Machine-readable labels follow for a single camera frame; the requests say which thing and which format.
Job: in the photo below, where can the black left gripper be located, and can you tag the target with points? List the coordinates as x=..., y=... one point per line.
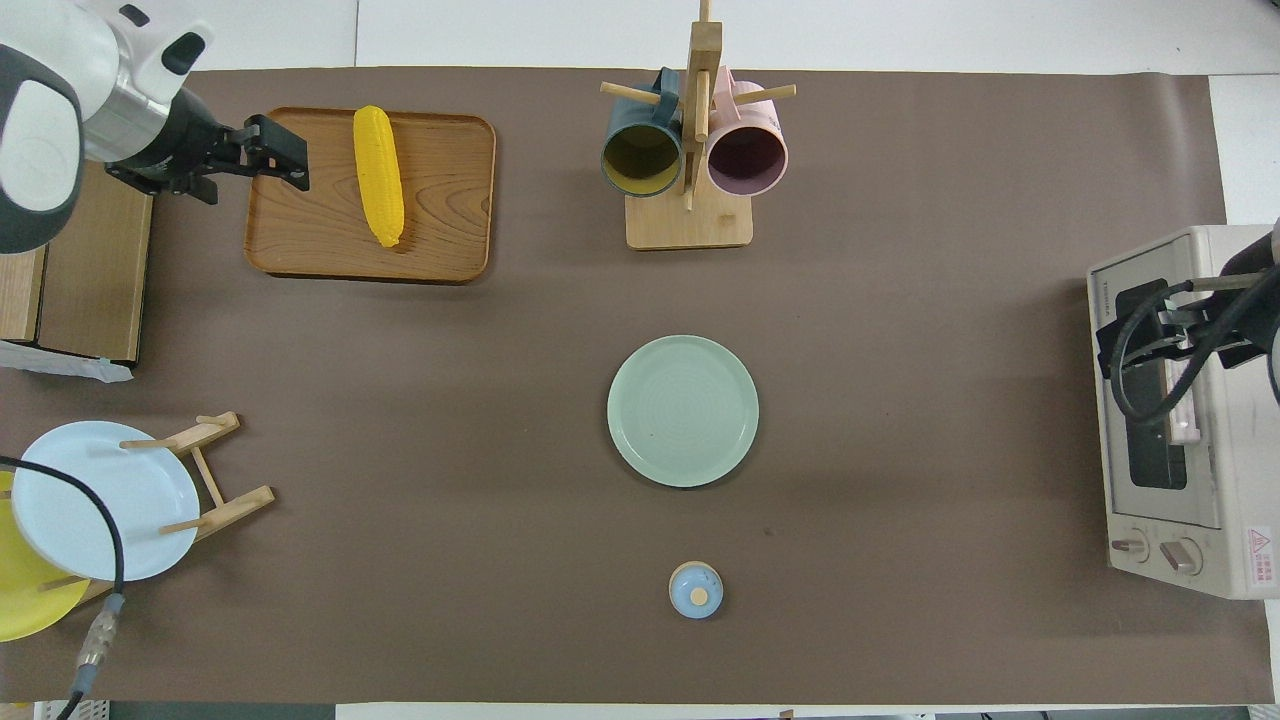
x=250, y=148

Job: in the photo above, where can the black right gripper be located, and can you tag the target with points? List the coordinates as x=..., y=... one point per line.
x=1195, y=330

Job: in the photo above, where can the yellow corn cob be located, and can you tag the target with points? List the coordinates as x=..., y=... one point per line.
x=380, y=180

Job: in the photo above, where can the glass oven door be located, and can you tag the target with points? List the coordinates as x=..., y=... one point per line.
x=1200, y=490

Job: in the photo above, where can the pale green plate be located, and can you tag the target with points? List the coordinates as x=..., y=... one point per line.
x=683, y=410

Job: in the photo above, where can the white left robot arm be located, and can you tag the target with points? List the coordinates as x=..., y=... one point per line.
x=40, y=130

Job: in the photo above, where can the beige toaster oven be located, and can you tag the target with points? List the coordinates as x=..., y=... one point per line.
x=1245, y=470

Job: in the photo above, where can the beige oven knob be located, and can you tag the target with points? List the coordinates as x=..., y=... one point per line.
x=1130, y=546
x=1182, y=556

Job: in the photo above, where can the wooden serving tray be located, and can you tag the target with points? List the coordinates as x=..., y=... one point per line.
x=450, y=210

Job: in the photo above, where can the red warning sticker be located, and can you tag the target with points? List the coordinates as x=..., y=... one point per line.
x=1260, y=555

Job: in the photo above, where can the white paper strip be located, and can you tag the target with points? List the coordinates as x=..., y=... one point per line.
x=60, y=362

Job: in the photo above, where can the brown table mat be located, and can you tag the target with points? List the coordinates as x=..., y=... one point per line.
x=500, y=400

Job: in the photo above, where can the dark blue mug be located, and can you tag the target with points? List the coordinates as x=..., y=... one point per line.
x=640, y=160

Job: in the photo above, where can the wooden plate rack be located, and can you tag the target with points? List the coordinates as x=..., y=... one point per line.
x=228, y=508

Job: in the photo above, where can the light blue plate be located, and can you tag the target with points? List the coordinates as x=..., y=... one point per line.
x=150, y=500

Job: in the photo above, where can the wooden mug tree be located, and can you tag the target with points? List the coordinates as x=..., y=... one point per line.
x=690, y=225

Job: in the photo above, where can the pink mug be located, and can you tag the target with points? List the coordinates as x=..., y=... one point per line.
x=748, y=160

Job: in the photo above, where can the yellow plate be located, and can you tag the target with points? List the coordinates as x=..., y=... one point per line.
x=25, y=610

